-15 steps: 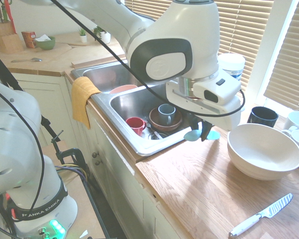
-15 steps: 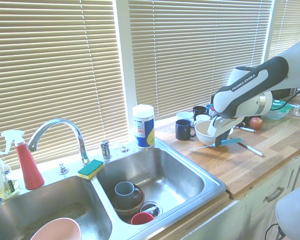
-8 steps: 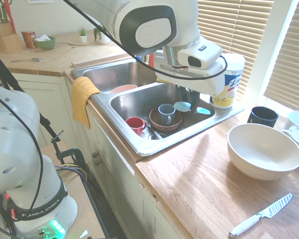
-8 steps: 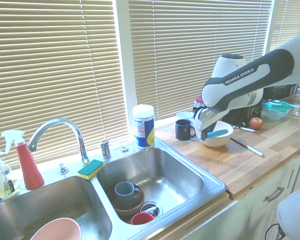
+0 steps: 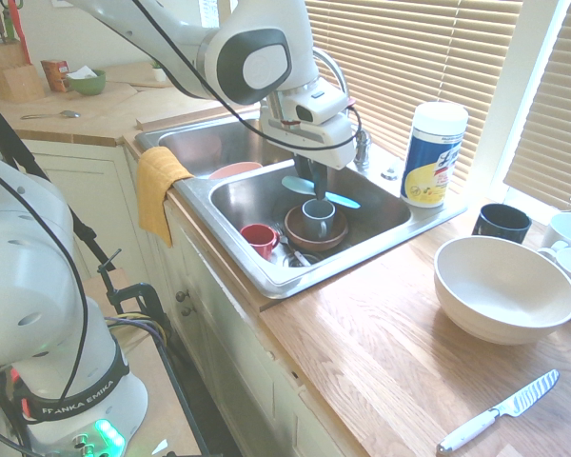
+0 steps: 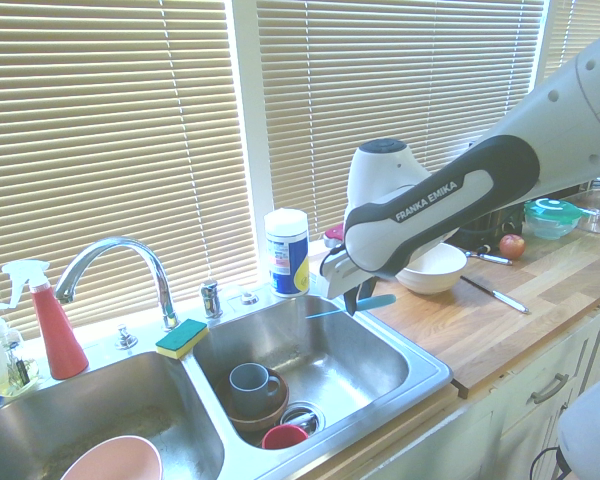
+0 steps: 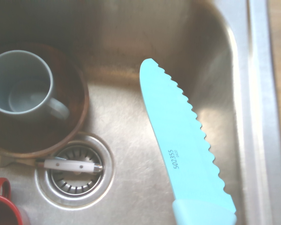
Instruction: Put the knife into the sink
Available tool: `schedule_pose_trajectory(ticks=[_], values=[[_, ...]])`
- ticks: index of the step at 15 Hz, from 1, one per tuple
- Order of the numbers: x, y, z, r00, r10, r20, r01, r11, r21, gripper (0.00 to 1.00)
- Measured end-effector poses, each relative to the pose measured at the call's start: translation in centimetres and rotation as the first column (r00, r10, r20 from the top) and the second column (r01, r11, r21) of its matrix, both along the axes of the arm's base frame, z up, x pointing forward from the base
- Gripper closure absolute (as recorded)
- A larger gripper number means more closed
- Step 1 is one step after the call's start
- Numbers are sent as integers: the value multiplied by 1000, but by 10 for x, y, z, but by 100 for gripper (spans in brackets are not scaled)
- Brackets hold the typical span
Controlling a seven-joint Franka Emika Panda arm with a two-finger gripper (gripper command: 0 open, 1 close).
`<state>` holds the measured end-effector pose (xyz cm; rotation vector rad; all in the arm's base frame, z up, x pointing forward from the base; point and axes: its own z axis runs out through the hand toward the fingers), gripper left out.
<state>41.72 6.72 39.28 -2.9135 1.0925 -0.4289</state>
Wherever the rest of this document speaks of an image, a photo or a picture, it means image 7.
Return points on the grey ceramic mug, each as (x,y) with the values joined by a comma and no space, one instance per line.
(21,79)

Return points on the metal sink drain strainer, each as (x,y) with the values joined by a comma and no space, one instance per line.
(77,187)

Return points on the light blue serrated knife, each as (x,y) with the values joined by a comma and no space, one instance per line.
(178,140)

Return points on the brown wooden bowl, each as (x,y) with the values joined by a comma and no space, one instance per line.
(68,93)

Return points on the red mug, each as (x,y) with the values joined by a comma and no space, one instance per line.
(2,204)

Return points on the stainless steel sink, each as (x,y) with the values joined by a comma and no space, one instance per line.
(131,117)

